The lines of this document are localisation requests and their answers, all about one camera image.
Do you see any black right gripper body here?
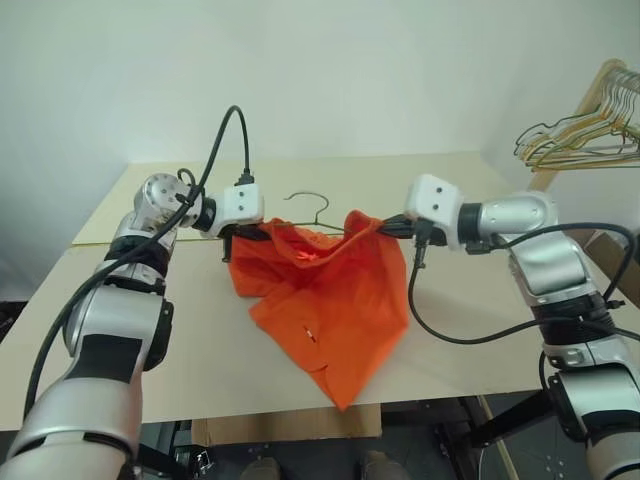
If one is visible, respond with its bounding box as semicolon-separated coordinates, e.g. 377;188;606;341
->
408;215;450;248

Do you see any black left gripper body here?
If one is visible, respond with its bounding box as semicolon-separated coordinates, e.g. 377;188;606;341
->
219;223;257;264

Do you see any olive wire hanger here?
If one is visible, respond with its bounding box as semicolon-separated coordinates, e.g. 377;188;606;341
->
273;191;351;234

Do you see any orange cloth garment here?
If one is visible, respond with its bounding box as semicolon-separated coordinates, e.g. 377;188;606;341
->
227;209;412;412

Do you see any wooden hanger rack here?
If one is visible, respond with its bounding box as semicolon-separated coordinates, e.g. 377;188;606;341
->
529;58;640;192

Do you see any flat cardboard box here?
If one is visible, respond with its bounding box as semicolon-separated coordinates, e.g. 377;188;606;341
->
192;402;384;446

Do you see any open cardboard box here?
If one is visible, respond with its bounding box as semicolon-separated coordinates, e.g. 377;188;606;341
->
584;229;640;314

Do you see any thin wooden stick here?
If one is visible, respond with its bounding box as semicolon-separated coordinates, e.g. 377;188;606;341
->
477;394;521;480

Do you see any brown rounded shape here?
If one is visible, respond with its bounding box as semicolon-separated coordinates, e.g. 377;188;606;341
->
360;449;397;480

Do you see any round grey stand base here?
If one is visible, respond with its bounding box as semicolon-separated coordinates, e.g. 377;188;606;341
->
477;433;596;480

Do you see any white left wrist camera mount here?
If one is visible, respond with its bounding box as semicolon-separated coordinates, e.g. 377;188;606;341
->
199;182;266;240

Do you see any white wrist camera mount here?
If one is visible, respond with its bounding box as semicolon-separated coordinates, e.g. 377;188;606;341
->
402;173;474;251
199;182;266;240

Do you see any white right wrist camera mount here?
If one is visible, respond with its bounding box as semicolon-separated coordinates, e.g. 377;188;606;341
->
402;173;474;251

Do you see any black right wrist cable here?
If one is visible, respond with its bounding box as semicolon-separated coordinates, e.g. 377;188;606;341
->
407;233;549;346

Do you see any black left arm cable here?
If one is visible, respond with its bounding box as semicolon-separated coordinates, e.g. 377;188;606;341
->
22;104;259;419

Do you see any dark wire hanger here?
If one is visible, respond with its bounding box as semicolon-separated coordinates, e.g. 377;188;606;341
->
512;113;640;154

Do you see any black metal table frame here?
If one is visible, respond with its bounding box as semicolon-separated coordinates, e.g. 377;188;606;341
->
379;389;557;480

